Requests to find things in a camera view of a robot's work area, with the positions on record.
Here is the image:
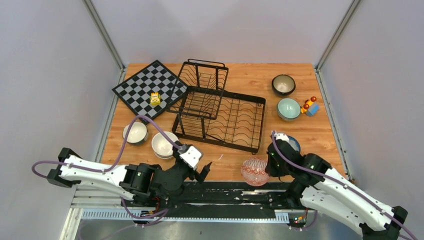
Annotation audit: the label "blue white porcelain bowl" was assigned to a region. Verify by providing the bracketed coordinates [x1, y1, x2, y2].
[287, 135, 301, 153]

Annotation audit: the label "blue diamond pattern bowl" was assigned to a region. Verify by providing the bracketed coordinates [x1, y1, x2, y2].
[240, 157, 270, 187]

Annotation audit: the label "cream leaf bowl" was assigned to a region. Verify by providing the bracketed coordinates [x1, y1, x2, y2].
[151, 133, 173, 155]

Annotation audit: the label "green floral bowl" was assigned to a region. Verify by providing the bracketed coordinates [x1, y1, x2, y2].
[276, 98, 301, 122]

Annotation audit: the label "teal white striped bowl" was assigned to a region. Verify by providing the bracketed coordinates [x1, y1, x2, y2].
[122, 121, 149, 145]

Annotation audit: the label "black wire dish rack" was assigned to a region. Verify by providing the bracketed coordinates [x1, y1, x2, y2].
[166, 58, 266, 155]

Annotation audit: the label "dark blue glazed bowl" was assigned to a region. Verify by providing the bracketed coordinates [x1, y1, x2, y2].
[271, 74, 296, 97]

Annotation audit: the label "black white chessboard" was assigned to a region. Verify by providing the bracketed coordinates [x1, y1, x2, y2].
[112, 60, 188, 120]

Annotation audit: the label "cream painted bowl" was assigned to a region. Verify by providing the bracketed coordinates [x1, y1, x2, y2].
[154, 152, 173, 160]

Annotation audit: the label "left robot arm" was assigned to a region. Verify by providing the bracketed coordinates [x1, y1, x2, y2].
[46, 145, 211, 207]

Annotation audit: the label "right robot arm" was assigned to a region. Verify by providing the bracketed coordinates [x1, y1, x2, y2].
[265, 132, 408, 240]

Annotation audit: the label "orange blue toy blocks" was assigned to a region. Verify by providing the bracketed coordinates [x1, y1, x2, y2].
[300, 96, 320, 117]

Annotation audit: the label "yellow toy block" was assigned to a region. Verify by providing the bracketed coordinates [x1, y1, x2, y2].
[149, 92, 162, 106]

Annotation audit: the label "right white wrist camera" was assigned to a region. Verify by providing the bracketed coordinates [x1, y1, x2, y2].
[273, 132, 290, 142]

